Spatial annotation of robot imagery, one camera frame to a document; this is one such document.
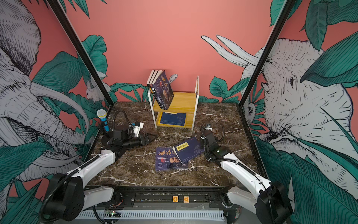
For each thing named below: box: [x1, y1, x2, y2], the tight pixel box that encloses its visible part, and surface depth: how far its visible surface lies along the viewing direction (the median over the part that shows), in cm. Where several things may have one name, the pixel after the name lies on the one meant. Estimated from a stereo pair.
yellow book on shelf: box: [158, 111, 187, 128], surface depth 104 cm
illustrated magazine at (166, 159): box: [155, 147, 189, 171], surface depth 89 cm
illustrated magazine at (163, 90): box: [152, 70, 175, 111], surface depth 86 cm
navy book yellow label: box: [159, 112, 187, 126], surface depth 105 cm
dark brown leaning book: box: [146, 69, 159, 85], surface depth 81 cm
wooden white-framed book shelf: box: [147, 75, 200, 131], surface depth 103 cm
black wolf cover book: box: [146, 83, 166, 110], surface depth 83 cm
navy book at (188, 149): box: [172, 137, 205, 165], surface depth 92 cm
